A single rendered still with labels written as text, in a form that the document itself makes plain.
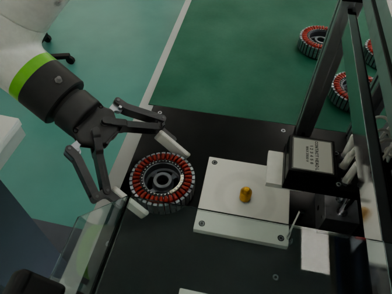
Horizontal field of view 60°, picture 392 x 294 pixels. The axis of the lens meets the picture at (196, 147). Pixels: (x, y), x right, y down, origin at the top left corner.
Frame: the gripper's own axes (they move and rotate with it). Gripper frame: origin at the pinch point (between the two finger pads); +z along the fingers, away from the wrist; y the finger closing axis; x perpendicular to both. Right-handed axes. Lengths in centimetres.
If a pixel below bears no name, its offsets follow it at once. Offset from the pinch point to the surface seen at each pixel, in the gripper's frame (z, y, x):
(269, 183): 10.5, -2.4, 16.3
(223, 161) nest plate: 6.8, -9.5, 2.9
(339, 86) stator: 18.3, -40.5, 10.0
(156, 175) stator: -1.4, -0.1, -0.1
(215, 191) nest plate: 8.0, -3.2, 3.7
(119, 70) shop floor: -45, -95, -117
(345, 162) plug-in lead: 15.6, -7.9, 23.7
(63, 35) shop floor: -93, -107, -145
